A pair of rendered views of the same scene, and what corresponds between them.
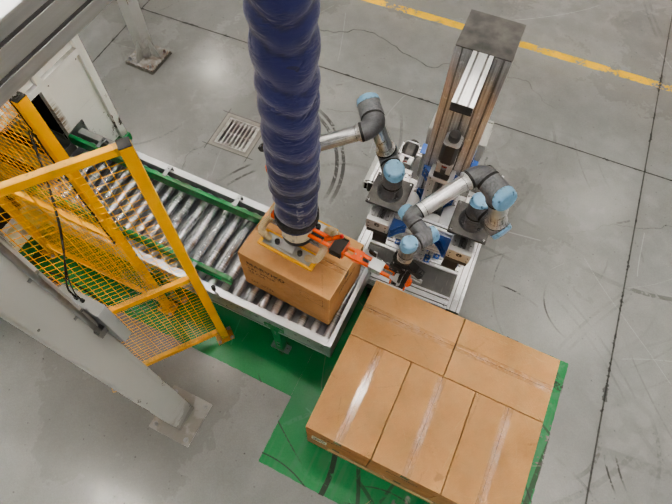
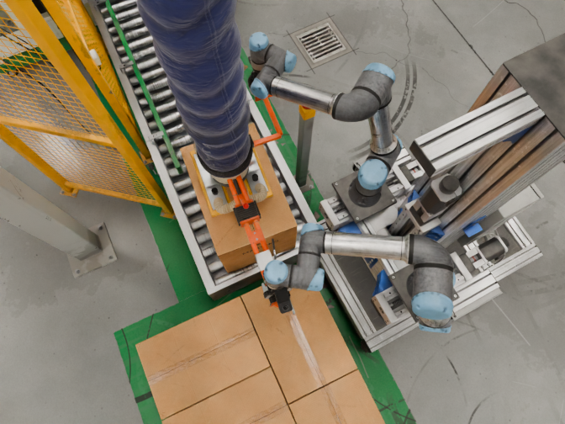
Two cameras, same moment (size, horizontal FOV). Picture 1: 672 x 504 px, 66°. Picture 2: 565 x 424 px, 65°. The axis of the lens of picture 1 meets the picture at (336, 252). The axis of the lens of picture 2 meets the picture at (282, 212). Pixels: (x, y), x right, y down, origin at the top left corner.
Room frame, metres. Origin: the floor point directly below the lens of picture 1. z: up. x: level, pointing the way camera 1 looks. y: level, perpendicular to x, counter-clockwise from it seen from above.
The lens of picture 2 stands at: (0.90, -0.53, 2.96)
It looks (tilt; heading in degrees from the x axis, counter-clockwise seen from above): 71 degrees down; 42
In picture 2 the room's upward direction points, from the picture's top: 1 degrees counter-clockwise
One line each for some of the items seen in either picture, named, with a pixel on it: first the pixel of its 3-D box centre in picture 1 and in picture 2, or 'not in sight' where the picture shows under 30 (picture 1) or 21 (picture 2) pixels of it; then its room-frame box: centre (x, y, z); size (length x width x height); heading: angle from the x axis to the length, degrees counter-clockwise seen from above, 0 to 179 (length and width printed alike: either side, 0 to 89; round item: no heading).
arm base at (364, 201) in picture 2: (391, 186); (366, 188); (1.72, -0.30, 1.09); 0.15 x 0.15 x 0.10
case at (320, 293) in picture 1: (302, 263); (240, 200); (1.37, 0.20, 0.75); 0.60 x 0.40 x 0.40; 63
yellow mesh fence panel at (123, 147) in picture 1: (121, 300); (45, 124); (0.96, 1.09, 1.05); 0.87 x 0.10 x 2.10; 119
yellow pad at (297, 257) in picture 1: (288, 248); (210, 178); (1.28, 0.25, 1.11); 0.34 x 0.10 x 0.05; 63
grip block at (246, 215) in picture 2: (339, 246); (246, 213); (1.25, -0.01, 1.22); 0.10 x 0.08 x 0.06; 153
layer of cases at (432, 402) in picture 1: (431, 399); (271, 410); (0.69, -0.62, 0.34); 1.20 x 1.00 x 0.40; 67
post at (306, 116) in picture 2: not in sight; (303, 151); (1.92, 0.21, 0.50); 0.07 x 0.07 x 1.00; 67
